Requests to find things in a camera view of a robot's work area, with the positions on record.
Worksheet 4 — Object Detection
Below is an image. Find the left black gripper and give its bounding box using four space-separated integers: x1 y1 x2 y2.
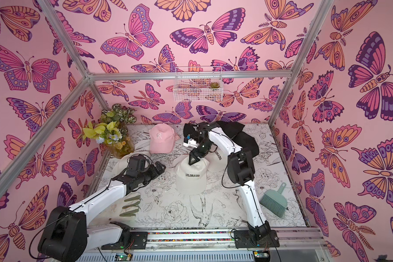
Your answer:
137 161 167 185

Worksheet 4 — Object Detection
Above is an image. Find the pink cap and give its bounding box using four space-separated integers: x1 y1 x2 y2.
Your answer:
149 123 180 154

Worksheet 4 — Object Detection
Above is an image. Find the black cap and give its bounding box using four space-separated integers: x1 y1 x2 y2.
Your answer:
233 132 259 157
183 123 200 141
216 121 245 139

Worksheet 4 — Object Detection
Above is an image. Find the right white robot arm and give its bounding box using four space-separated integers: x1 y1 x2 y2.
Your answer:
183 121 272 245

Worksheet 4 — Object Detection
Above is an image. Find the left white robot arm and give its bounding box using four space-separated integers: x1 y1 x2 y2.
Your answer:
37 154 166 262

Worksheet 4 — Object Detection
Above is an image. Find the black cap back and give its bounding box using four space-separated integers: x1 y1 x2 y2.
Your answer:
216 121 245 139

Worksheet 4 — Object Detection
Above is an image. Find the small green succulent plant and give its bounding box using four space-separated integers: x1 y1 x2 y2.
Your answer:
210 83 220 89

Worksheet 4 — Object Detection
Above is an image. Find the amber vase with flowers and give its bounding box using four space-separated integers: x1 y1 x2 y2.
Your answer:
83 104 137 159

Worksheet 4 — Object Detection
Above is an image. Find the green dustpan brush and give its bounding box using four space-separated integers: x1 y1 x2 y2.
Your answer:
259 182 288 218

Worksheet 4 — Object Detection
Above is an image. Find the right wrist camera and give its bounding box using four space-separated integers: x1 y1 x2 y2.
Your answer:
183 134 199 148

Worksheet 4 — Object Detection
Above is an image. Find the white wire basket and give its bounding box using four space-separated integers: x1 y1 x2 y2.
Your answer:
172 65 224 103

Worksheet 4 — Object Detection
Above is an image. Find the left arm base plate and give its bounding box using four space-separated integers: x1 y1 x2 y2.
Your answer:
100 231 148 250

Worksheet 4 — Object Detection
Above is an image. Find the aluminium front rail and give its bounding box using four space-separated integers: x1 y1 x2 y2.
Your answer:
52 228 325 253

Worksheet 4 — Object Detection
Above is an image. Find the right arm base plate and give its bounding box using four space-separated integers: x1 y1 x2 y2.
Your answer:
230 222 280 248

